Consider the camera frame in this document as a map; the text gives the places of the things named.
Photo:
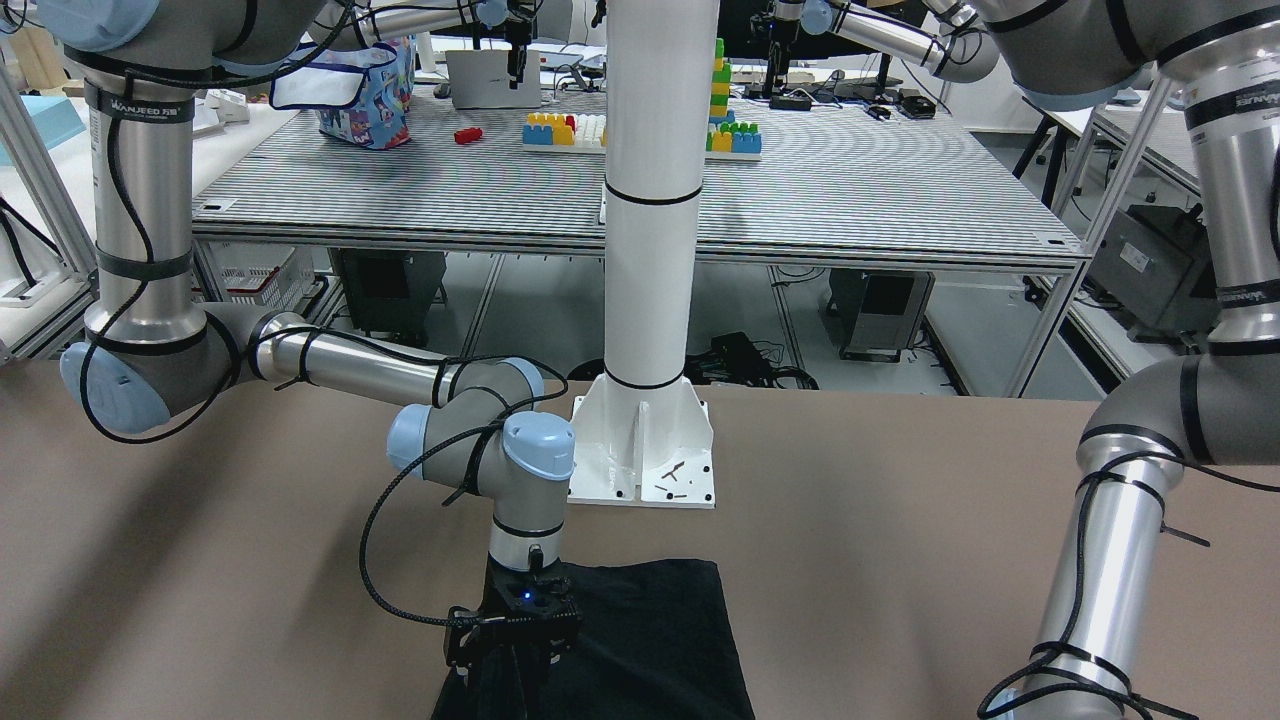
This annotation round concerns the colourful patterned bag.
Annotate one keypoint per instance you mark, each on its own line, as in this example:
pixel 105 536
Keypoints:
pixel 360 97

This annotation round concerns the red toy block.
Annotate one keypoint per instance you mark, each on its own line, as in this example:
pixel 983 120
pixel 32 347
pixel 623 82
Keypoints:
pixel 465 136

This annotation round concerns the stacked toy block tower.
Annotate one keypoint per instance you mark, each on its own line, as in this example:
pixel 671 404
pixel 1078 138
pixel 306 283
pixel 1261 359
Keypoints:
pixel 728 137

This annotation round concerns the silver laptop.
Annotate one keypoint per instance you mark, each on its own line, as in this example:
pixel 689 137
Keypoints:
pixel 480 79

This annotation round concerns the white plastic basket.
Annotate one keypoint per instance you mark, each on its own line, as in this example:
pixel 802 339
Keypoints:
pixel 263 274

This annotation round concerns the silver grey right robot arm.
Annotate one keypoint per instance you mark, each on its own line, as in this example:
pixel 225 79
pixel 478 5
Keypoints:
pixel 159 345

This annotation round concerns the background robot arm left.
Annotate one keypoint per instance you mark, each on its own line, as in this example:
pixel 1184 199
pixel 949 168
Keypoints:
pixel 420 20

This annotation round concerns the black printed t-shirt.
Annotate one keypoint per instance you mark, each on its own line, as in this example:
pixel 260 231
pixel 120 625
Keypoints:
pixel 655 643

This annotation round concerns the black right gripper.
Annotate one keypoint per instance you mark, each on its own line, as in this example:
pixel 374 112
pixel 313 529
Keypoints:
pixel 462 646

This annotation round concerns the striped aluminium workbench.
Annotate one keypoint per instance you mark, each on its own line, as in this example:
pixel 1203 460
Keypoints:
pixel 833 188

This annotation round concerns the grey computer box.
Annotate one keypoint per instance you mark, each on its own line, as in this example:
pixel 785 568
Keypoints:
pixel 390 291
pixel 879 311

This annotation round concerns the toy block set on tray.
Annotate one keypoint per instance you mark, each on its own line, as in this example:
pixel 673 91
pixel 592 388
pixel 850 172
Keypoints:
pixel 578 133

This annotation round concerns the white central mounting column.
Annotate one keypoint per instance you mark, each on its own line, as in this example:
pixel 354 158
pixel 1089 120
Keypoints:
pixel 643 435

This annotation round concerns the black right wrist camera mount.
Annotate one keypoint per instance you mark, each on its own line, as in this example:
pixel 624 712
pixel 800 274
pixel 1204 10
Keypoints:
pixel 537 627

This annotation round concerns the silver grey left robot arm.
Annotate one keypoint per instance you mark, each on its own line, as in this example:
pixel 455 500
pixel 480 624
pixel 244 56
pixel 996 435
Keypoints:
pixel 1217 408

